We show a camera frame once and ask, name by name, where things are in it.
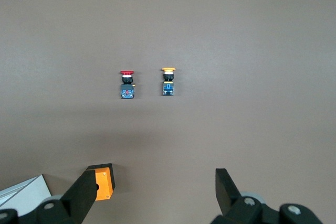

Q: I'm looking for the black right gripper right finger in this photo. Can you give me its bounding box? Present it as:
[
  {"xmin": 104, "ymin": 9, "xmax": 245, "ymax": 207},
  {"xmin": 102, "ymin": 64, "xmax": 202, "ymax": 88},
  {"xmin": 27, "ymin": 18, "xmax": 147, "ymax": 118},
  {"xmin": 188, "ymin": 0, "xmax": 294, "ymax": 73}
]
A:
[{"xmin": 209, "ymin": 168, "xmax": 327, "ymax": 224}]

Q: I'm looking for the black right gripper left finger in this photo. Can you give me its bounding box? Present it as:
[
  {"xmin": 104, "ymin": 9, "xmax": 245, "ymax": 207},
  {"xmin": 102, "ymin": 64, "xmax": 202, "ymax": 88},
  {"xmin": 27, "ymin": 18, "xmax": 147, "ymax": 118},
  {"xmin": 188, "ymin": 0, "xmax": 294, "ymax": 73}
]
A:
[{"xmin": 0, "ymin": 169, "xmax": 99, "ymax": 224}]

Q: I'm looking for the white drawer cabinet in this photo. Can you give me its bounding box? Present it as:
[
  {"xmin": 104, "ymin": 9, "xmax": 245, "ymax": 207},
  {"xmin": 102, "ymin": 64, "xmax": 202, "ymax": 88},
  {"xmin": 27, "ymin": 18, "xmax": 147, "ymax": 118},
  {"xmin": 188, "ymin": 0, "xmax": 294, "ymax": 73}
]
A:
[{"xmin": 0, "ymin": 173, "xmax": 53, "ymax": 216}]

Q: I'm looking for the red mushroom push button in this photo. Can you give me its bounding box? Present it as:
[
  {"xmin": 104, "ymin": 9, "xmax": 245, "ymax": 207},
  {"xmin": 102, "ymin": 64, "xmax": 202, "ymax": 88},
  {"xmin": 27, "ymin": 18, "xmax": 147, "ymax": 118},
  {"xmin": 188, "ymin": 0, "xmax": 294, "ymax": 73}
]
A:
[{"xmin": 119, "ymin": 70, "xmax": 138, "ymax": 100}]

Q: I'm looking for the yellow mushroom push button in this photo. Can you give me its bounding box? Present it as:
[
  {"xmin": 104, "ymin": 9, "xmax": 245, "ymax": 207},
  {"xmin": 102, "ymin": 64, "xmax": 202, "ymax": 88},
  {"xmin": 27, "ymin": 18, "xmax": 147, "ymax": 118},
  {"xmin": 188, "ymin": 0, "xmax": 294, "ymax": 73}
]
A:
[{"xmin": 161, "ymin": 67, "xmax": 176, "ymax": 97}]

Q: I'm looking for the orange button enclosure box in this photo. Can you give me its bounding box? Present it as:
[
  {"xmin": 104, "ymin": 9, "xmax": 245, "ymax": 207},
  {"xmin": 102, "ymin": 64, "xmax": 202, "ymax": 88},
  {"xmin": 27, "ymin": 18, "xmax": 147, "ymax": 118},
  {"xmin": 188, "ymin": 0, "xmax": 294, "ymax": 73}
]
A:
[{"xmin": 86, "ymin": 163, "xmax": 117, "ymax": 202}]

